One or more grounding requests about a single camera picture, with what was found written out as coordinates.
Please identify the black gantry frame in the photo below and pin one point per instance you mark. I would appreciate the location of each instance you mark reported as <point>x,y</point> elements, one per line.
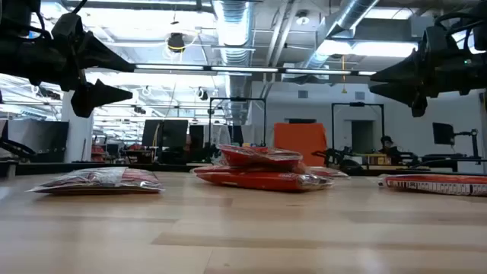
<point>333,129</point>
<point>210,122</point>

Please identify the black desk monitor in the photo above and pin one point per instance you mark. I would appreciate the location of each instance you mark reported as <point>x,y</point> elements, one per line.
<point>167,133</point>

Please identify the black background robot arm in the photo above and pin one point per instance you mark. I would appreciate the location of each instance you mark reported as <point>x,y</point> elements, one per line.
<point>333,157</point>

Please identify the black ceiling-hung camera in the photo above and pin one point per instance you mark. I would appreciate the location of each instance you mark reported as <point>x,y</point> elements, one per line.
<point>176,42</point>

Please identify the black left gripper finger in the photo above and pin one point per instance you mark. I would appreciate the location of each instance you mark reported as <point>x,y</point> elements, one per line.
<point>91,97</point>
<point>99,55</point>

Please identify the person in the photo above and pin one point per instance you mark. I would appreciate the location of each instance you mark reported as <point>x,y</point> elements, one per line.
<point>387,146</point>

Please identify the dark partition screen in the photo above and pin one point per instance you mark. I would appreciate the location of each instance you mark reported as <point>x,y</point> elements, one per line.
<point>42,141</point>

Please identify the LED light bar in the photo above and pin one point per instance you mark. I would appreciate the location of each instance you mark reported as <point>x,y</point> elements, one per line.
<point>243,69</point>

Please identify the red popcorn bag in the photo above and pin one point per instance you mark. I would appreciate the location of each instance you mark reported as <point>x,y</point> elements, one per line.
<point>258,156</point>
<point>262,180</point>
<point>433,184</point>
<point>99,180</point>
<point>329,172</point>

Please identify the black monitor on arm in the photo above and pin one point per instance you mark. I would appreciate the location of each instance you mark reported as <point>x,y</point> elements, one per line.
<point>443,133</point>

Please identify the white pillar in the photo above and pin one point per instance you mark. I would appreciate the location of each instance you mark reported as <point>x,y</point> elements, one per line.
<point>78,137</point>

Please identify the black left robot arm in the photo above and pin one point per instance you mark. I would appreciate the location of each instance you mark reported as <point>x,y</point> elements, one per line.
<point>15,11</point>

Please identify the orange panel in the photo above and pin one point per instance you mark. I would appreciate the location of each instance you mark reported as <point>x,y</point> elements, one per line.
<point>300,142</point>

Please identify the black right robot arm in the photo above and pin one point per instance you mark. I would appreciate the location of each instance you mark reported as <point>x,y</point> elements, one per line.
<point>481,36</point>

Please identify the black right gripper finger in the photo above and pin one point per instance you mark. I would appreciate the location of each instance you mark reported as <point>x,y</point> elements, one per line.
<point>407,72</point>
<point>407,93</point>

